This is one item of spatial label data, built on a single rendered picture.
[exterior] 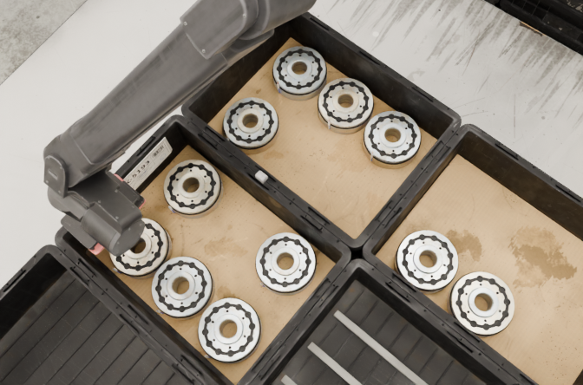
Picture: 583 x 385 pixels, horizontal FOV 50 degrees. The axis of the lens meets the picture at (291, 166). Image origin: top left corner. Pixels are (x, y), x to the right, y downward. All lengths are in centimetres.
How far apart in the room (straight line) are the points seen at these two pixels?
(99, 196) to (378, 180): 53
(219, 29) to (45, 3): 209
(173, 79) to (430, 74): 88
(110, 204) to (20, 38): 175
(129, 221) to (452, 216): 58
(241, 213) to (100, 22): 63
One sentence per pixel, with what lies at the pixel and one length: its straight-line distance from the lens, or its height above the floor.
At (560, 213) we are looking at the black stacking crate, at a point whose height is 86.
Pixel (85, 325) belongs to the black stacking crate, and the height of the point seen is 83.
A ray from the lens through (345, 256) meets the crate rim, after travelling 100.
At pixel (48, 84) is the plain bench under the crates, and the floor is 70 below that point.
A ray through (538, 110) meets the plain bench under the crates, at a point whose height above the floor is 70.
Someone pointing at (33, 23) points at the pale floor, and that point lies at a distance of 253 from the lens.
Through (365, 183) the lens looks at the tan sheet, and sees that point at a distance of 114.
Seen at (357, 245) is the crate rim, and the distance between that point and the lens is 100.
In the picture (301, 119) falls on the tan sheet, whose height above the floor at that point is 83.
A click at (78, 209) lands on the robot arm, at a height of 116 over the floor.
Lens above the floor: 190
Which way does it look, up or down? 69 degrees down
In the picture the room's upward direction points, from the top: 8 degrees counter-clockwise
